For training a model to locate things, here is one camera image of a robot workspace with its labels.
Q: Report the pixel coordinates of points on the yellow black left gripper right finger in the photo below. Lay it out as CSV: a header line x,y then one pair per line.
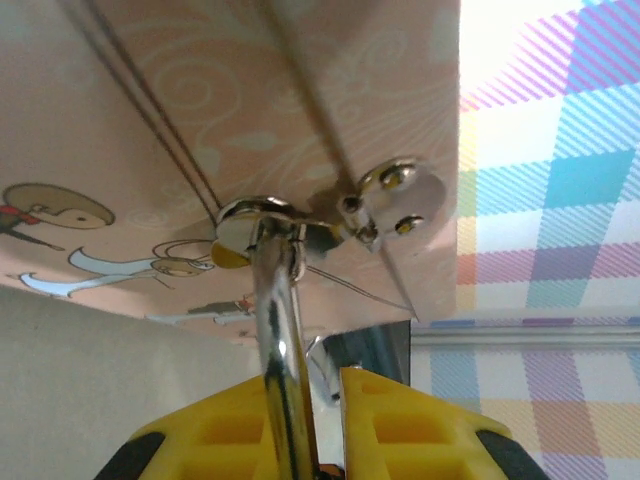
x,y
425,440

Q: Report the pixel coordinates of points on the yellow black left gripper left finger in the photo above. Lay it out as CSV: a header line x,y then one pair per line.
x,y
220,440

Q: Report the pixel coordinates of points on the pink cartoon couple gift box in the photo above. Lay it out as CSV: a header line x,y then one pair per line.
x,y
150,125

